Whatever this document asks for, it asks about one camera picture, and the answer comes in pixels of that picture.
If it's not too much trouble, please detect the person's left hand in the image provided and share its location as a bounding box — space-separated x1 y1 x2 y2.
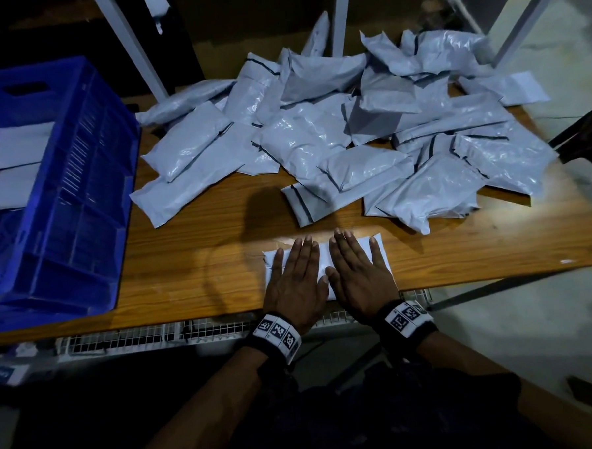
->
260 235 333 336

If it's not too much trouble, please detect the person's right hand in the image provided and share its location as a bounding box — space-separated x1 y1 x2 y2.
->
323 226 403 325

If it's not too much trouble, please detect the pile of grey mailer bags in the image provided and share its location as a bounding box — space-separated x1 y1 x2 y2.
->
120 0 563 252

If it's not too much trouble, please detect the blue plastic crate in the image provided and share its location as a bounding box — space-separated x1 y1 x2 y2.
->
0 54 152 335

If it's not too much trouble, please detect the person's left forearm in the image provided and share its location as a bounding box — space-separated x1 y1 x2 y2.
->
119 347 274 449

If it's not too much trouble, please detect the person's right forearm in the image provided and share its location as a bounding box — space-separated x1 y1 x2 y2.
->
415 323 592 449

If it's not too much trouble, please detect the left marker wristband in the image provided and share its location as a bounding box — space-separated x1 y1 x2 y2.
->
243 311 305 369

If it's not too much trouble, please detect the marker wristband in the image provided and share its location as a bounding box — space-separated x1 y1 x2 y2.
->
243 311 305 369
372 296 439 358

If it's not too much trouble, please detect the right marker wristband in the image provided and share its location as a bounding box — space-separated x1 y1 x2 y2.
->
372 296 439 358

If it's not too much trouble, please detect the wooden table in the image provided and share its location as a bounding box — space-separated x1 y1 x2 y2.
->
0 68 592 348

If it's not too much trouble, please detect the brown wooden chair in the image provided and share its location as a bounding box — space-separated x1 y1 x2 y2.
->
547 97 592 220

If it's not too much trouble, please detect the white metal shelf leg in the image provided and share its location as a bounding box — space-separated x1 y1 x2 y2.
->
329 0 356 57
490 0 576 69
91 0 170 105

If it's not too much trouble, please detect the white wire rack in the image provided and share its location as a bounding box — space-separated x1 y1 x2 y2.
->
53 289 437 359

